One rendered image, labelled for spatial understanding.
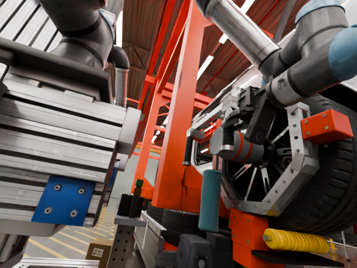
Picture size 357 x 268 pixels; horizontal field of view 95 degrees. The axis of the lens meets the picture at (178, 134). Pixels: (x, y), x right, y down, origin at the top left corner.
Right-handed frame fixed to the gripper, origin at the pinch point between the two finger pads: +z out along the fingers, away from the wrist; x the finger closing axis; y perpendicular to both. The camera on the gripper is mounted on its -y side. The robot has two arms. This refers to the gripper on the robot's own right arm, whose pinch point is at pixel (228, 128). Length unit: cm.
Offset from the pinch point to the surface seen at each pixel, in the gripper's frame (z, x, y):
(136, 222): 57, 15, -39
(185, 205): 63, -15, -27
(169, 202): 63, -3, -27
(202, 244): 43, -18, -43
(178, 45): 128, -1, 178
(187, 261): 44, -12, -51
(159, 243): 73, -5, -52
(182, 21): 118, 3, 214
